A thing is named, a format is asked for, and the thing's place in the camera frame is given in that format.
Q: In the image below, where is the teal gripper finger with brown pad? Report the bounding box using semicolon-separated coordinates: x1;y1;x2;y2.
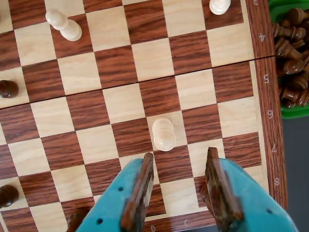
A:
76;152;155;232
204;146;294;232

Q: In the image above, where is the cream chess bishop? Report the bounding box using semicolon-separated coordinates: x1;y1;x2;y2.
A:
152;117;177;152

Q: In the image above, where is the dark brown chess rook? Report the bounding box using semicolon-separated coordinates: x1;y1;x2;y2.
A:
66;207;90;232

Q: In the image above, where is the dark brown chess king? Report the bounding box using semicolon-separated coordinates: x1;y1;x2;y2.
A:
0;185;19;209

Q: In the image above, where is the dark brown captured chess piece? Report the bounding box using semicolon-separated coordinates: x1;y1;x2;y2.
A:
277;59;305;77
272;23;307;41
279;86;309;109
284;7;309;24
274;38;306;61

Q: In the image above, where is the dark brown chess pawn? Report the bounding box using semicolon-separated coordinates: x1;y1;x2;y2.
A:
0;80;19;99

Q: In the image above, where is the cream chess pawn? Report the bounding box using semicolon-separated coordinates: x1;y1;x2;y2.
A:
45;9;83;42
209;0;231;15

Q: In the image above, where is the wooden folding chessboard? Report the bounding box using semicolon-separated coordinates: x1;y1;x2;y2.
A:
0;0;288;232

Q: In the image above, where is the green plastic tray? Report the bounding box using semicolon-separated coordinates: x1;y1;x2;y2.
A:
268;0;309;120

